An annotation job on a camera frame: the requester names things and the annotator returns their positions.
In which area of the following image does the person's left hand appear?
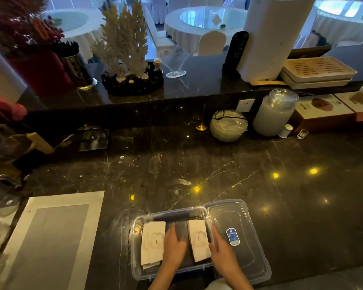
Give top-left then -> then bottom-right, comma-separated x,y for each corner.
162,223 -> 188,270

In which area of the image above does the person's right hand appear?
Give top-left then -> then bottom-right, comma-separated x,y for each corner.
208,225 -> 243,280

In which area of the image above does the narrow white napkin stack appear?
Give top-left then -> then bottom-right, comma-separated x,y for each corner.
188,220 -> 212,263

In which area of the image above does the person's right forearm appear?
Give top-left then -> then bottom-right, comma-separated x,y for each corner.
222,267 -> 255,290

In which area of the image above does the person's left forearm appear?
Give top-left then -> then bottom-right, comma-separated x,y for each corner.
148,264 -> 179,290

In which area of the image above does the wide white napkin stack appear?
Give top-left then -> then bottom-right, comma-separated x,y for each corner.
140,221 -> 166,270

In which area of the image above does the clear lid with blue label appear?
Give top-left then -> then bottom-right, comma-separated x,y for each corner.
204,199 -> 272,285

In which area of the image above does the clear plastic container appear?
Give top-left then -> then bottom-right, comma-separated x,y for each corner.
129,206 -> 215,281

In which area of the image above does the round glass bowl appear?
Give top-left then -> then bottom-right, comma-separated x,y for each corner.
209,109 -> 249,143

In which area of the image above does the grey mat with white border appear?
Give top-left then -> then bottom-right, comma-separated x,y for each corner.
0,191 -> 105,290

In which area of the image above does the clear jar of white cups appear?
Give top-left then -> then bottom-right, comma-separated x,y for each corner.
253,89 -> 299,137

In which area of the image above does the black carved ornament stand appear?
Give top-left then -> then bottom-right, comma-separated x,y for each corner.
101,61 -> 165,96

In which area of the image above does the clear acrylic sign holder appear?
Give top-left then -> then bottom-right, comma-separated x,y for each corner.
162,46 -> 190,78

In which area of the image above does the brown cardboard box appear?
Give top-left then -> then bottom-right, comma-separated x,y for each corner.
290,94 -> 356,134

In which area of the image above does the steel utensil holder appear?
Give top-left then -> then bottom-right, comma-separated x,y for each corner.
60,51 -> 98,90

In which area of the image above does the black handheld device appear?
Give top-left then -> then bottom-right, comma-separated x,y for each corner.
222,31 -> 249,79

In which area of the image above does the white covered chair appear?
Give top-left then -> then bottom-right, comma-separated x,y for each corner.
194,30 -> 227,57
143,6 -> 176,58

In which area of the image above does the beige slotted tea tray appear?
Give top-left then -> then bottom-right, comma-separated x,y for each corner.
282,56 -> 358,83
280,71 -> 353,90

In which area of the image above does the white coral ornament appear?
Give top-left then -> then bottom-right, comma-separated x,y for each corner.
91,0 -> 149,79

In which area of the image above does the orange and white box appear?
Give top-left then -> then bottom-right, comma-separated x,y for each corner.
334,84 -> 363,122

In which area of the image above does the red vase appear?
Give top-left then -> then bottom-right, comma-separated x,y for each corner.
6,51 -> 77,97

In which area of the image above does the round table with glass turntable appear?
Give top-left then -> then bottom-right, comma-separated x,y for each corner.
301,0 -> 363,48
164,5 -> 249,55
45,8 -> 106,61

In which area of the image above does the bundle of black sticks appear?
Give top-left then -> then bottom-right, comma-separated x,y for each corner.
52,41 -> 80,58

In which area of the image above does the tall white appliance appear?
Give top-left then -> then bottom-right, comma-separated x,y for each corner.
236,0 -> 316,83

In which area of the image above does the white cylinder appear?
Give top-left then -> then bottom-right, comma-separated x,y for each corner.
0,50 -> 28,104

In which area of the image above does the red flower bouquet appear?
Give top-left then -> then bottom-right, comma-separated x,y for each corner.
0,0 -> 65,56

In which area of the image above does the black cable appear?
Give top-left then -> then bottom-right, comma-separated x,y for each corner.
211,109 -> 248,122

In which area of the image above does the white wall socket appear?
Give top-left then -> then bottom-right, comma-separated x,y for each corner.
236,98 -> 255,113

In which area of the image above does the yellow wooden handle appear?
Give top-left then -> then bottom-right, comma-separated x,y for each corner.
27,132 -> 55,155

